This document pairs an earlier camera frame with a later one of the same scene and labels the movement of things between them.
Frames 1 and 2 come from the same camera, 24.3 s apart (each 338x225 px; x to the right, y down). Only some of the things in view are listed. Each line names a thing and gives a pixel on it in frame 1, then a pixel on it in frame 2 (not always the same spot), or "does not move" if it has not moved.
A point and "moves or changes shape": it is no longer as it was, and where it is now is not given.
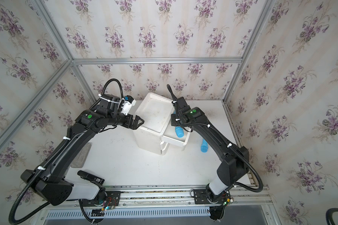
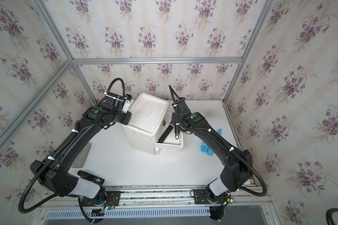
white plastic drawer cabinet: x=157 y=133 moves or changes shape
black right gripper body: x=176 y=119 does not move
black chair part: x=329 y=212 does not move
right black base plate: x=201 y=197 does not move
